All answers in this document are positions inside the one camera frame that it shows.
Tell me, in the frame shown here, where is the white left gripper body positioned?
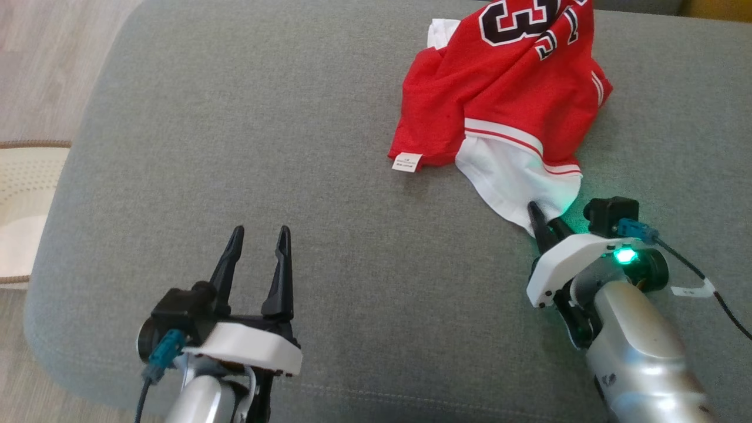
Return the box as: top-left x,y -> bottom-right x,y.
182,320 -> 303,423

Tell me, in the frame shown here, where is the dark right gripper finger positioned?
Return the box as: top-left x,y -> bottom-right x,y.
549,216 -> 575,241
528,202 -> 558,254

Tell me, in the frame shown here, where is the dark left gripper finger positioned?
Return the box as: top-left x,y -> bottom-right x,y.
261,226 -> 294,321
209,226 -> 245,315

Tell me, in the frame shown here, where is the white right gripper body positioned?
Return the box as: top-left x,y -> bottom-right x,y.
526,233 -> 632,350

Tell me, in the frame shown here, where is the red number 23 jersey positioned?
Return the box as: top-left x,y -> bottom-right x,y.
388,0 -> 613,237

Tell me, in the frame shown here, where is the grey sofa seat cushion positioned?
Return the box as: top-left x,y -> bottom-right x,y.
23,0 -> 752,423

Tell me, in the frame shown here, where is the cream perforated laundry basket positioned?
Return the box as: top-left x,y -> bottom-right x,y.
0,141 -> 72,286

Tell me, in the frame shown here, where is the grey sofa back cushion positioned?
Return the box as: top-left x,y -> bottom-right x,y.
592,0 -> 685,15

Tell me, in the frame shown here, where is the yellow object behind sofa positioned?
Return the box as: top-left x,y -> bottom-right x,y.
684,0 -> 752,23

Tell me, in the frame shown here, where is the blue right cable connector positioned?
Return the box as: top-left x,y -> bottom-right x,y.
617,219 -> 660,244

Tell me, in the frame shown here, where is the blue cable connector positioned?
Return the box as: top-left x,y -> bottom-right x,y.
143,329 -> 187,382
617,219 -> 660,244

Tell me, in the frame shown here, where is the blue left cable connector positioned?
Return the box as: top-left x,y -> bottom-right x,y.
143,329 -> 187,382

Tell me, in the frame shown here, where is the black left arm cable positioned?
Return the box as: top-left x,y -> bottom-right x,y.
134,379 -> 153,423

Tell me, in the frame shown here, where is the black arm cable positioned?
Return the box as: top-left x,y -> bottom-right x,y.
655,238 -> 752,341
134,379 -> 153,423

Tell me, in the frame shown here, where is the white cable label tag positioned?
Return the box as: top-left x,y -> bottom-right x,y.
671,281 -> 714,298

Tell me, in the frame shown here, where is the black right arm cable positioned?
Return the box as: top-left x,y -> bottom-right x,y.
655,238 -> 752,341

